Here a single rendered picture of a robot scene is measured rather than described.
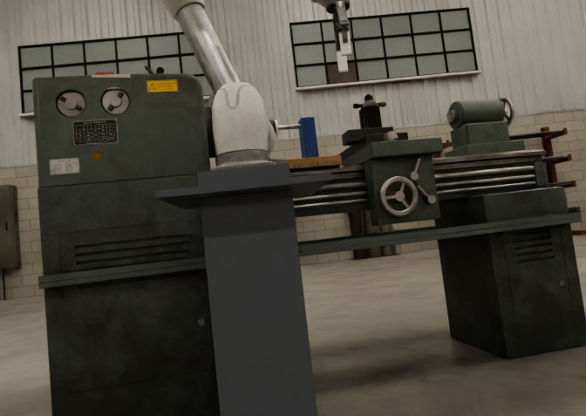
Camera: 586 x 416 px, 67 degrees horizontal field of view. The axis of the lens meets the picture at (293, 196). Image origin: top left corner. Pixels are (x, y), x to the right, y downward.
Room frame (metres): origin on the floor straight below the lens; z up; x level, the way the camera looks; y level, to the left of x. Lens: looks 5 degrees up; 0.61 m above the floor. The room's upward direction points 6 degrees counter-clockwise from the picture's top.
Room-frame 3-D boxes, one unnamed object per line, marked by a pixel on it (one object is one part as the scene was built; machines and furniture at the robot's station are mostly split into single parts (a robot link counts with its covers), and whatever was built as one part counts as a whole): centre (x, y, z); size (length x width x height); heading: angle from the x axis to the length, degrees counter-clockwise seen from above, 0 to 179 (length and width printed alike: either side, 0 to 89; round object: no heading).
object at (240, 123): (1.33, 0.13, 0.97); 0.18 x 0.16 x 0.22; 175
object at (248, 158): (1.32, 0.12, 0.83); 0.22 x 0.18 x 0.06; 95
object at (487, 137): (2.14, -0.94, 1.01); 0.30 x 0.20 x 0.29; 101
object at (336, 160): (1.97, -0.03, 0.89); 0.36 x 0.30 x 0.04; 11
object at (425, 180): (1.81, -0.45, 0.73); 0.27 x 0.12 x 0.27; 101
